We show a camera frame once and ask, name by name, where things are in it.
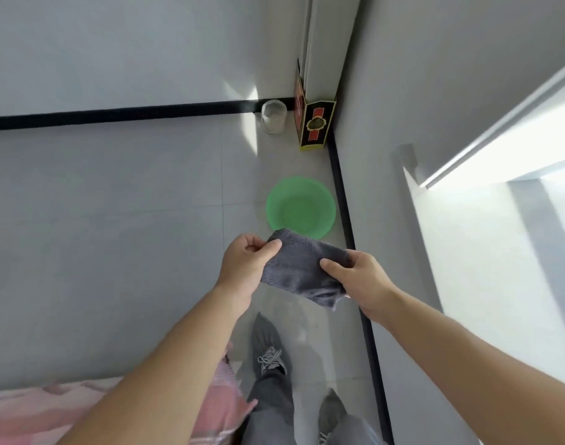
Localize pink patterned bedsheet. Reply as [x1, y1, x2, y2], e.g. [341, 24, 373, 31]
[0, 343, 258, 445]

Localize clear plastic cup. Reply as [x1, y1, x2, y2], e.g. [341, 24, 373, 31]
[261, 100, 289, 134]

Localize black and red carton box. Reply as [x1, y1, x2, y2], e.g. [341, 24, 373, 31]
[293, 59, 337, 151]

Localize person's left forearm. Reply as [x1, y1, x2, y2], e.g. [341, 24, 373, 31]
[56, 283, 254, 445]

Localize person's right hand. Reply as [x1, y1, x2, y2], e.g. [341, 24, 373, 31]
[319, 249, 400, 326]

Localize person's left grey shoe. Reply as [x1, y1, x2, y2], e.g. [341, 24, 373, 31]
[251, 312, 293, 379]

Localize person's right forearm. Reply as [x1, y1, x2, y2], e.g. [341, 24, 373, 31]
[379, 288, 565, 445]

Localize person's right grey shoe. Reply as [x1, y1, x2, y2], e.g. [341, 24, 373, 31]
[318, 388, 348, 445]

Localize grey cleaning cloth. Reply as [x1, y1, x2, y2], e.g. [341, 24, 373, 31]
[260, 228, 353, 312]

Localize person's grey shoe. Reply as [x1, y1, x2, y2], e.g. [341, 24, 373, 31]
[318, 388, 348, 445]
[251, 312, 293, 379]

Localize green plastic basin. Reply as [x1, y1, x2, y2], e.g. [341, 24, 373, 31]
[266, 176, 337, 241]

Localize white window frame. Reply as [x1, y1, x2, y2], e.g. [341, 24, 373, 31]
[419, 54, 565, 191]

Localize person's left hand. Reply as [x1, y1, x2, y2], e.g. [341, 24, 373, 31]
[216, 233, 283, 316]

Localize person's grey trousers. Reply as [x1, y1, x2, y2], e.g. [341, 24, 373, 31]
[240, 368, 381, 445]

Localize white leaning panel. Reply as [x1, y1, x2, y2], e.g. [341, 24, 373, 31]
[300, 0, 362, 103]

